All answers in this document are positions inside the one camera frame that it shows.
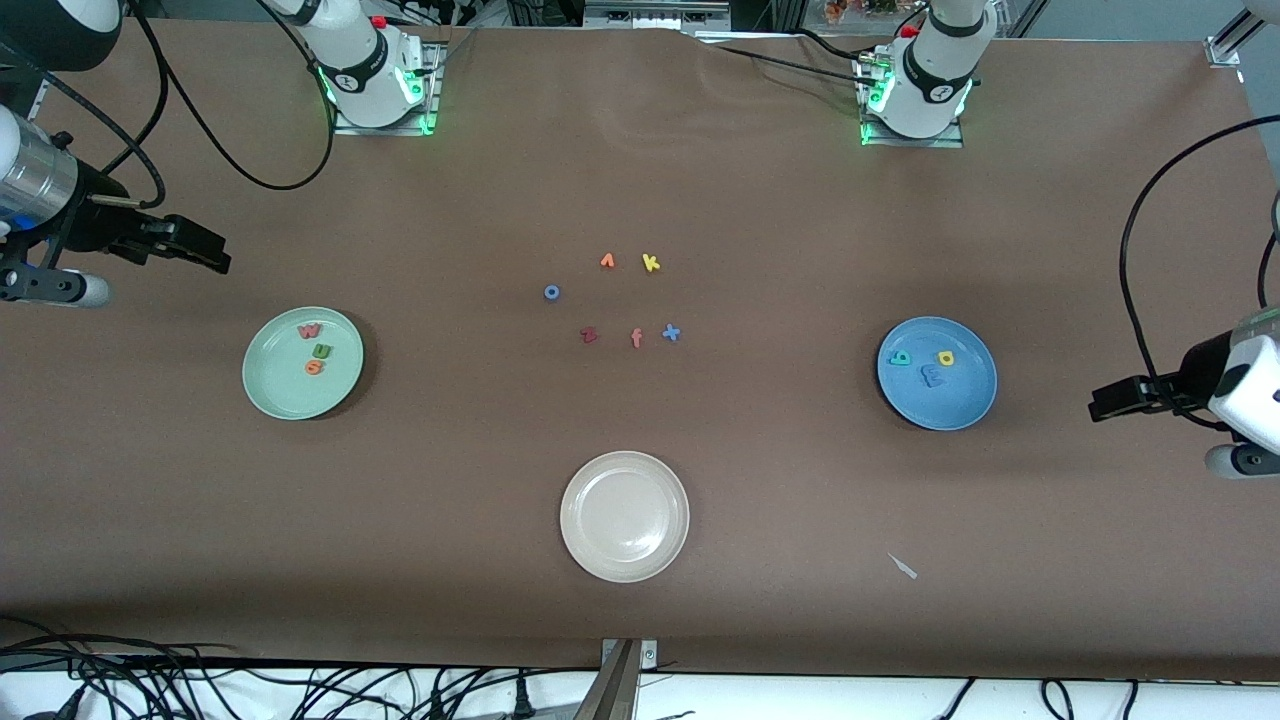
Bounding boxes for green plate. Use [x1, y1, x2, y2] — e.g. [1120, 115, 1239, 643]
[241, 306, 366, 422]

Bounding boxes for blue plate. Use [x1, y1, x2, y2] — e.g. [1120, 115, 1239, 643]
[876, 316, 999, 432]

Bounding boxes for brown table mat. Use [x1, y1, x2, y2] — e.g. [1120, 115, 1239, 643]
[0, 18, 1280, 681]

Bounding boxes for colourful small items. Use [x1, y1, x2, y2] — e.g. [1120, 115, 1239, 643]
[822, 0, 906, 23]

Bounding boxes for beige plate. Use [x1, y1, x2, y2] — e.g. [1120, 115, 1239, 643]
[559, 450, 692, 584]

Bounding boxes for grey metal box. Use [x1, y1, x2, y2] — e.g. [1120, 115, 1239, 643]
[583, 0, 733, 31]

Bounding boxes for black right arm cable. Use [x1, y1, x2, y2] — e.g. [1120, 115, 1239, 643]
[0, 0, 336, 211]

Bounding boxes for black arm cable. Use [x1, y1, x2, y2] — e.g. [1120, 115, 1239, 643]
[0, 0, 336, 211]
[1118, 115, 1280, 433]

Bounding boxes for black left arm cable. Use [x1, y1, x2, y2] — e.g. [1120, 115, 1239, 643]
[1118, 115, 1280, 433]

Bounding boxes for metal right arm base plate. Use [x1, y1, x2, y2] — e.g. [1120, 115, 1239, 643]
[333, 40, 442, 136]

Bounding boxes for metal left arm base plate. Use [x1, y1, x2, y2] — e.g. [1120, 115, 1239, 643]
[858, 50, 966, 149]

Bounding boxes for aluminium frame corner bracket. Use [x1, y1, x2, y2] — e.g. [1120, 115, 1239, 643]
[1205, 0, 1280, 69]

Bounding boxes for tangled black cable bundle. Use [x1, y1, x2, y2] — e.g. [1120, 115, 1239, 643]
[0, 615, 601, 720]

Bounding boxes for black base cable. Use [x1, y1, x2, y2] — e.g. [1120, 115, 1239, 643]
[690, 28, 891, 91]

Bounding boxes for aluminium frame strut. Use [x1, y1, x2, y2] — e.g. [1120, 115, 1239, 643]
[575, 638, 661, 720]

